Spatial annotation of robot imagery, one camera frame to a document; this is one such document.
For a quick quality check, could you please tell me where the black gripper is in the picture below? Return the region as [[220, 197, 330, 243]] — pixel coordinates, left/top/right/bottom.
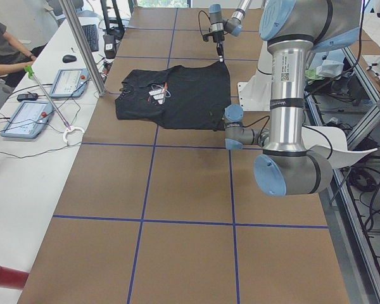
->
[[212, 31, 224, 62]]

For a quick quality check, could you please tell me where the black t-shirt with logo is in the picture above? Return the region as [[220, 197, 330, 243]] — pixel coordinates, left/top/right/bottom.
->
[[115, 61, 231, 131]]

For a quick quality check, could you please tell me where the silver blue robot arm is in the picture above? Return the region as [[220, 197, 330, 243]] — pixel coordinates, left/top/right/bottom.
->
[[224, 1, 363, 196], [202, 1, 251, 63]]

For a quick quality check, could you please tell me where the green cloth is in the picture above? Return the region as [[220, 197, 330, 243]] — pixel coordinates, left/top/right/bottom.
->
[[305, 69, 320, 83]]

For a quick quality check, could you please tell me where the black keyboard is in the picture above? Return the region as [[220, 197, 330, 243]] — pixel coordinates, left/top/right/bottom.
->
[[82, 24, 99, 52]]

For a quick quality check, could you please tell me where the white plastic chair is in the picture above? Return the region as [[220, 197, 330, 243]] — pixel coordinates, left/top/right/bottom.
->
[[301, 126, 377, 169]]

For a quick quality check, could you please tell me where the black computer mouse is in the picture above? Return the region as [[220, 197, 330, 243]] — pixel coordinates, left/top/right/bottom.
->
[[62, 54, 77, 63]]

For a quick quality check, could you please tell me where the far teach pendant tablet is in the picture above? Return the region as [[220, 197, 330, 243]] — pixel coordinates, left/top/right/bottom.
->
[[49, 68, 89, 99]]

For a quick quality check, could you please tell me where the teach pendant tablet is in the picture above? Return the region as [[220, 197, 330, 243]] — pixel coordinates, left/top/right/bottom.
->
[[49, 68, 89, 99], [0, 101, 53, 139]]

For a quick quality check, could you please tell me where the metal reacher grabber tool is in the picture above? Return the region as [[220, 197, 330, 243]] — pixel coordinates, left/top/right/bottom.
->
[[24, 65, 85, 146]]

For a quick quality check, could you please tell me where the black phone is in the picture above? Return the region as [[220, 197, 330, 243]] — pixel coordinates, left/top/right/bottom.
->
[[16, 93, 39, 102]]

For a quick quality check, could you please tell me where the near teach pendant tablet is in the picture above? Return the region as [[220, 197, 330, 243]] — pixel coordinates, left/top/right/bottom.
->
[[0, 101, 53, 139]]

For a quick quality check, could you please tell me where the person in grey shirt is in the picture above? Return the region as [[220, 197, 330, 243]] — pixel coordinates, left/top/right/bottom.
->
[[0, 22, 46, 87]]

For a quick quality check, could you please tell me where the red fire extinguisher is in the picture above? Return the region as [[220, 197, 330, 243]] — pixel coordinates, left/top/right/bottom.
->
[[0, 266, 29, 290]]

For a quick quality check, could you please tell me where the aluminium frame post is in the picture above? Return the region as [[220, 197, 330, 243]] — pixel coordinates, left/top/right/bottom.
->
[[59, 0, 106, 97]]

